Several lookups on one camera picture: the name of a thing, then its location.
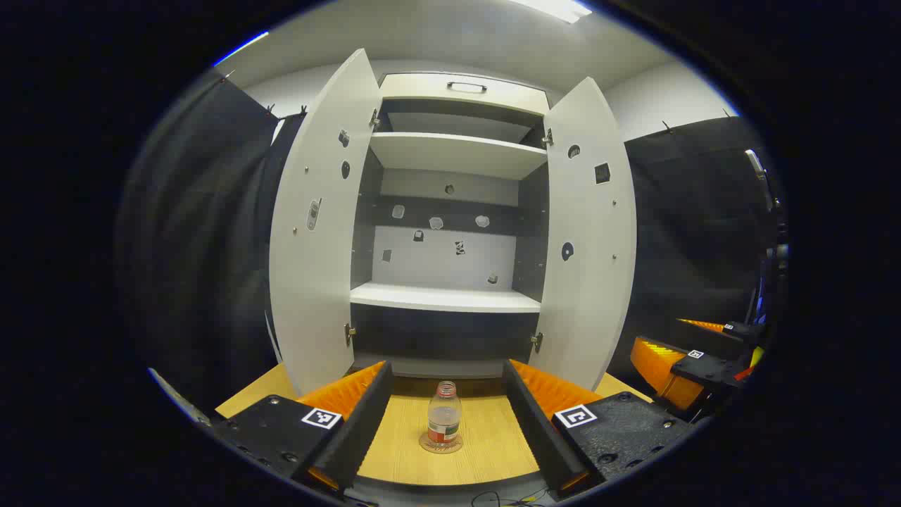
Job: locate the round wooden coaster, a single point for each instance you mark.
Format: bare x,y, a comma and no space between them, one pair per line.
440,449

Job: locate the white cabinet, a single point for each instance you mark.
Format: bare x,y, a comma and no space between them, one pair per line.
443,204

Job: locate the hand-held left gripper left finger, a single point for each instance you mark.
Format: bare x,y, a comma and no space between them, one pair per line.
362,429

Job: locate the clear plastic bottle red label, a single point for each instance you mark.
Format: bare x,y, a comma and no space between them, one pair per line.
444,422

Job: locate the white cabinet shelf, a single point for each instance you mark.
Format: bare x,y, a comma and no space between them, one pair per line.
457,151
443,299

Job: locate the black tripod stand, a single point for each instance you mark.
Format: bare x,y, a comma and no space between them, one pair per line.
757,169

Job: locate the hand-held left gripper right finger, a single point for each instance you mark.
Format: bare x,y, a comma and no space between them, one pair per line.
535,429

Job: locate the white drawer front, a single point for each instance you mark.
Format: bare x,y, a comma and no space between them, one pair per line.
422,95

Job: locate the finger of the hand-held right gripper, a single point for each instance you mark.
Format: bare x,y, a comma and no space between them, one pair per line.
711,370
742,331

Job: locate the black backdrop cloth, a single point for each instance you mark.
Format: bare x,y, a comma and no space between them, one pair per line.
204,246

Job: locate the metal door hinge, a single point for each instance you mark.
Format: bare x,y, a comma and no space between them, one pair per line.
349,334
537,343
547,139
375,120

